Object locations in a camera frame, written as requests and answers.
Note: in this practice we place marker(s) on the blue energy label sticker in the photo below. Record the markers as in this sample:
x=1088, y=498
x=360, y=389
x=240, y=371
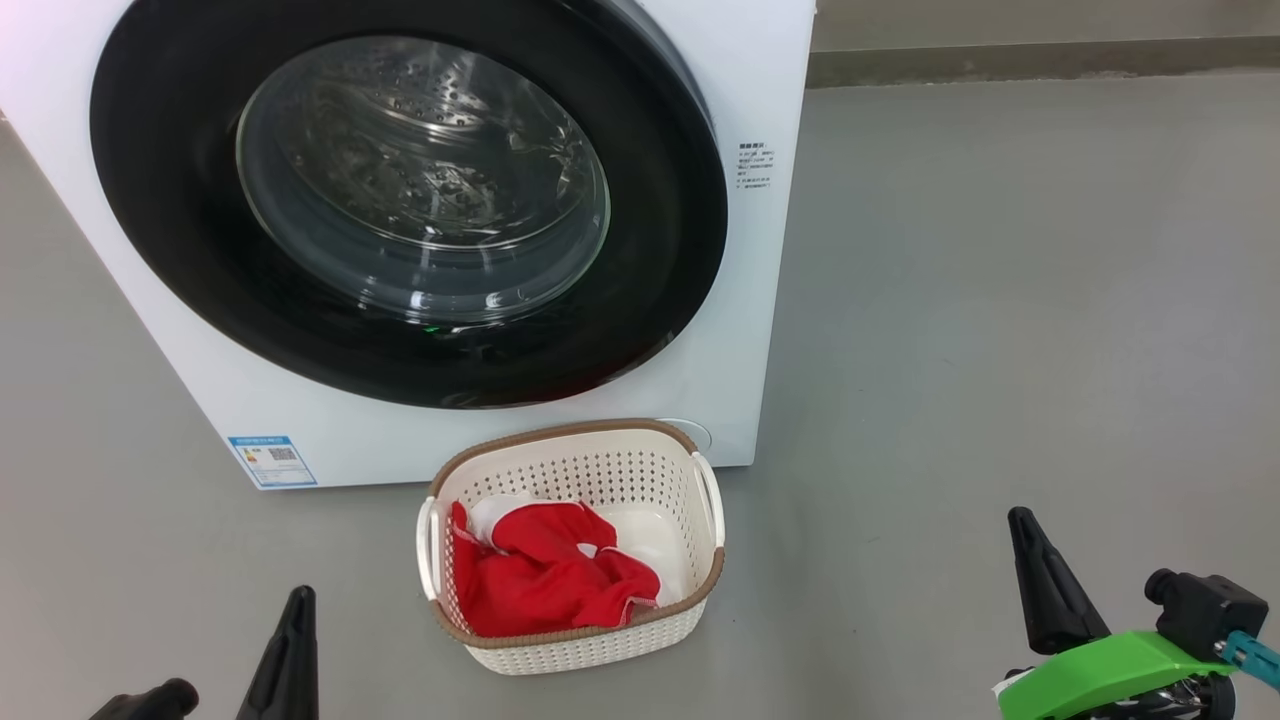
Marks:
x=272, y=461

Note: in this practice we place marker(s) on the white front-load washing machine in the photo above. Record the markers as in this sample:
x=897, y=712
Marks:
x=60, y=200

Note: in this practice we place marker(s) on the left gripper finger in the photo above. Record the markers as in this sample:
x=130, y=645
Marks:
x=290, y=670

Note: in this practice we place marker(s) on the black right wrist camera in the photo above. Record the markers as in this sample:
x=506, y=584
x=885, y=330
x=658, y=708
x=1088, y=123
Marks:
x=1215, y=610

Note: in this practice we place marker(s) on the red garment with white trim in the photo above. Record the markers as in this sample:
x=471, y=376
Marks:
x=540, y=590

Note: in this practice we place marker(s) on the teal right camera connector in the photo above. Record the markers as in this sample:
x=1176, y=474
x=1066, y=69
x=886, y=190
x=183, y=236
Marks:
x=1255, y=658

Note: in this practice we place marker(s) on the round white drain cover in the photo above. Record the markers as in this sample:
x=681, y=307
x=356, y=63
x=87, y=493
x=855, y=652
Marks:
x=700, y=432

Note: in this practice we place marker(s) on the cream perforated laundry basket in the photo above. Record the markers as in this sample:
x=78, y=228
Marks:
x=600, y=655

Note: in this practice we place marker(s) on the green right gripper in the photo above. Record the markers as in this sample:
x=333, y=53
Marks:
x=1110, y=680

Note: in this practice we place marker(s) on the round dark washing machine door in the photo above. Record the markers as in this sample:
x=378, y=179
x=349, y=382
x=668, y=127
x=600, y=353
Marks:
x=160, y=200

